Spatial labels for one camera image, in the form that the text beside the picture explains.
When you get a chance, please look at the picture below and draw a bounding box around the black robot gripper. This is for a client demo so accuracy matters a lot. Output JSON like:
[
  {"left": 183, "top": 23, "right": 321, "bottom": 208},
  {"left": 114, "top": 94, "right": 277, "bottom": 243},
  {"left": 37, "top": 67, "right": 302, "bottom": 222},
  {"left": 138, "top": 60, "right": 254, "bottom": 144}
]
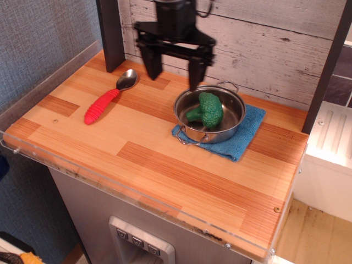
[{"left": 134, "top": 1, "right": 216, "bottom": 91}]

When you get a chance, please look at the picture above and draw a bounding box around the green toy broccoli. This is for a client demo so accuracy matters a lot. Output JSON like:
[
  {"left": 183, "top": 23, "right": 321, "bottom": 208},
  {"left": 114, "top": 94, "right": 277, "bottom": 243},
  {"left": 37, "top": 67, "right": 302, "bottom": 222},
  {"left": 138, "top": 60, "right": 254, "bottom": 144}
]
[{"left": 186, "top": 92, "right": 224, "bottom": 129}]

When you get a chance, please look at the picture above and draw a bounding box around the blue folded cloth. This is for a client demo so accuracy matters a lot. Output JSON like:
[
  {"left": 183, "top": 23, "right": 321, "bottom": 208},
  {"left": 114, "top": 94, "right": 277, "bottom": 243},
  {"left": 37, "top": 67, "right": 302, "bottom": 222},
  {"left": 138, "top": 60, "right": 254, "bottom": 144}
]
[{"left": 171, "top": 104, "right": 266, "bottom": 162}]

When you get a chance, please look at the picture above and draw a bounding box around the clear acrylic table guard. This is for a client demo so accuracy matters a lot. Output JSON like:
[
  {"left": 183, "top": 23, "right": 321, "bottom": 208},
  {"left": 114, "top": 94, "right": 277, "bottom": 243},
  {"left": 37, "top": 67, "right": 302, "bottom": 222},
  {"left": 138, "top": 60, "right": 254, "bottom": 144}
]
[{"left": 3, "top": 124, "right": 307, "bottom": 262}]

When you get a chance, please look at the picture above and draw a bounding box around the grey toy fridge cabinet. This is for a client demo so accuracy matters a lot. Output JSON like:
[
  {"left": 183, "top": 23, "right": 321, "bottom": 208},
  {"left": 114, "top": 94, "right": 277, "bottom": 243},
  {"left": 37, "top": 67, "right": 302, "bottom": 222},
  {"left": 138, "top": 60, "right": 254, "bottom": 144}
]
[{"left": 49, "top": 169, "right": 251, "bottom": 263}]

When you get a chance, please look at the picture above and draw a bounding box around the silver dispenser panel with buttons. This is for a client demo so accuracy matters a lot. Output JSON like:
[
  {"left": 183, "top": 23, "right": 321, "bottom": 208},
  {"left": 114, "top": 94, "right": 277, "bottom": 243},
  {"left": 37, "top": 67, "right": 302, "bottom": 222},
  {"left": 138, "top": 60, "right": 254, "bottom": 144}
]
[{"left": 108, "top": 216, "right": 176, "bottom": 263}]

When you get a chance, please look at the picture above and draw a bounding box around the white toy sink unit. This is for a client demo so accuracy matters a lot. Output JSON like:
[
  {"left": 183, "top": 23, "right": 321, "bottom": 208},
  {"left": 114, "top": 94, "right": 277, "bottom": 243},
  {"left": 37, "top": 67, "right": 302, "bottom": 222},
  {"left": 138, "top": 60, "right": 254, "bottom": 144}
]
[{"left": 291, "top": 40, "right": 352, "bottom": 221}]

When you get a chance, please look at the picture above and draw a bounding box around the yellow object at corner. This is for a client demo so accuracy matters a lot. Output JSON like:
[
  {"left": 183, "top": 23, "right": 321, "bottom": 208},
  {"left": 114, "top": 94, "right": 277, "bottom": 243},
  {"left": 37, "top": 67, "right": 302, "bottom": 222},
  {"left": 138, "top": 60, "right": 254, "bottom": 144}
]
[{"left": 19, "top": 252, "right": 43, "bottom": 264}]

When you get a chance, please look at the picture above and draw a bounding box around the red handled metal spoon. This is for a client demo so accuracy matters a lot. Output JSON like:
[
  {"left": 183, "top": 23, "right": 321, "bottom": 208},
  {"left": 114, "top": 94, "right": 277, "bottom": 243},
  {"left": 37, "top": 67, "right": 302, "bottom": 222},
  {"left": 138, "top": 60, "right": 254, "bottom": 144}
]
[{"left": 84, "top": 69, "right": 138, "bottom": 125}]

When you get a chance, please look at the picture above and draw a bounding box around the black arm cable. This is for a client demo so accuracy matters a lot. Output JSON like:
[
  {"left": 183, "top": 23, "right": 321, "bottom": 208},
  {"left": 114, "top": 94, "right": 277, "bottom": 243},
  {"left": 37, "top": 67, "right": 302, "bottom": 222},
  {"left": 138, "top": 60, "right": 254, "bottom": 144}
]
[{"left": 195, "top": 0, "right": 217, "bottom": 17}]

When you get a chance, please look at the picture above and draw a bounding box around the steel pot with handles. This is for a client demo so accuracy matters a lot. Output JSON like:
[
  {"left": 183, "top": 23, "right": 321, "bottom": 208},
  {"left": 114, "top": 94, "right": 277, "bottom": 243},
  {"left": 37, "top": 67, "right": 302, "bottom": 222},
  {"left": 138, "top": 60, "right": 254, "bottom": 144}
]
[{"left": 174, "top": 81, "right": 246, "bottom": 145}]

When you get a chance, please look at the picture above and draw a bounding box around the dark grey left post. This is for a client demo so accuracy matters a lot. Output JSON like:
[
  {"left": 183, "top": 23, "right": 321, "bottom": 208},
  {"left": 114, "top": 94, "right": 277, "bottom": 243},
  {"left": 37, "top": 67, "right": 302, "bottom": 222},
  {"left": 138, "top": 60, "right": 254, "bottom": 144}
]
[{"left": 96, "top": 0, "right": 125, "bottom": 73}]

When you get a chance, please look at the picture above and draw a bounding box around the dark grey post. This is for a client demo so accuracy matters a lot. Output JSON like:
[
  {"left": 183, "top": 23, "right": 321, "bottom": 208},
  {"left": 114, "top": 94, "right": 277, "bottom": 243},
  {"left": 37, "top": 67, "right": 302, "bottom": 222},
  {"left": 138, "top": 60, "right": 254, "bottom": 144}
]
[
  {"left": 301, "top": 0, "right": 351, "bottom": 134},
  {"left": 96, "top": 0, "right": 125, "bottom": 73}
]

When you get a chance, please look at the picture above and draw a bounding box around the dark grey right post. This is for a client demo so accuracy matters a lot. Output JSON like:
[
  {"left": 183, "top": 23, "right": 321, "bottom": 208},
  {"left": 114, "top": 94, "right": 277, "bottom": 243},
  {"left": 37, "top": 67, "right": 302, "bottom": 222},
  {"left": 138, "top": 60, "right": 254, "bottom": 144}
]
[{"left": 301, "top": 0, "right": 351, "bottom": 134}]

